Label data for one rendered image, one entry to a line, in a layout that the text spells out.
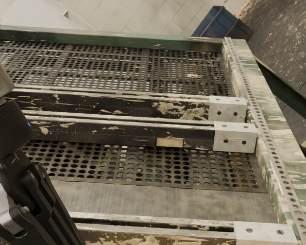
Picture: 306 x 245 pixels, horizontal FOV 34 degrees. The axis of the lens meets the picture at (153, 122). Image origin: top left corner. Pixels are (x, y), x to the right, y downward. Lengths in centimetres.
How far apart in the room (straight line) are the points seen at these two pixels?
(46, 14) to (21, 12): 22
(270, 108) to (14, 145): 139
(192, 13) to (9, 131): 576
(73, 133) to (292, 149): 64
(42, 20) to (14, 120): 430
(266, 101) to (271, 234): 79
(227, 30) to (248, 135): 373
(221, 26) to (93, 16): 168
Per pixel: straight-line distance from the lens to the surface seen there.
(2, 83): 41
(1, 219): 39
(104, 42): 243
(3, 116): 40
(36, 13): 470
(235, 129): 148
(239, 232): 106
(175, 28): 612
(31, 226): 39
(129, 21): 606
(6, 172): 40
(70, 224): 48
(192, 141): 148
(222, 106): 166
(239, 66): 209
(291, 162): 141
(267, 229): 109
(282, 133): 156
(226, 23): 516
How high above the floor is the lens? 154
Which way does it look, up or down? 14 degrees down
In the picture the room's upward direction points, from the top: 55 degrees counter-clockwise
